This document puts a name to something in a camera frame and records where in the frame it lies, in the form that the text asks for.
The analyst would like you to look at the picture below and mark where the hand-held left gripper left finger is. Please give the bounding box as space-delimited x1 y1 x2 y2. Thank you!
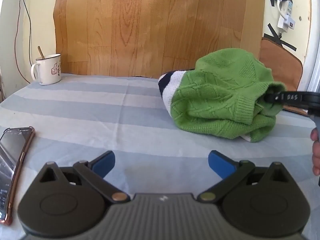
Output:
37 151 132 203

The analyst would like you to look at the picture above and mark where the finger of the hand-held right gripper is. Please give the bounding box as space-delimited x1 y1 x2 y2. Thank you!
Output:
264 91 320 111

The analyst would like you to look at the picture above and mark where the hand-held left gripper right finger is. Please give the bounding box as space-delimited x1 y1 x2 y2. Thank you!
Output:
197 150 288 203

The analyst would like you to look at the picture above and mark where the green knit sweater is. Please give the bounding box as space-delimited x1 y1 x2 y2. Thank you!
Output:
158 47 287 143

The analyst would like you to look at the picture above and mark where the person's right hand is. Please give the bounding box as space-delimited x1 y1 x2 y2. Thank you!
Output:
310 127 320 177

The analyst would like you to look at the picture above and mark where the striped bed sheet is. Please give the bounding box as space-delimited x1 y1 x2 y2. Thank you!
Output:
0 73 320 230

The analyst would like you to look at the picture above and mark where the white charger adapter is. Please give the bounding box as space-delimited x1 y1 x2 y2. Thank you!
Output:
277 16 297 33

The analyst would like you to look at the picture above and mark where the white power strip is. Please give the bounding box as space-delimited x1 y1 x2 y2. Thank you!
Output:
283 0 294 18

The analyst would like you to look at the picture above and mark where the smartphone in clear case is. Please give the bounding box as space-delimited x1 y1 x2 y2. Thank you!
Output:
0 126 36 226

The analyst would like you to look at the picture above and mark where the white enamel mug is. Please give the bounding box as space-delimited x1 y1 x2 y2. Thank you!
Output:
31 54 62 86

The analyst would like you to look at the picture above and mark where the wooden board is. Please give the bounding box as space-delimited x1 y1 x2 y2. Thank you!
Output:
53 0 266 78

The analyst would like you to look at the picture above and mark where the white window frame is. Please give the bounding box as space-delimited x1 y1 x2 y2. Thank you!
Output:
301 0 320 93

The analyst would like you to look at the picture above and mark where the thin black cable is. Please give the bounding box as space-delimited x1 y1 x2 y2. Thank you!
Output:
14 0 32 83

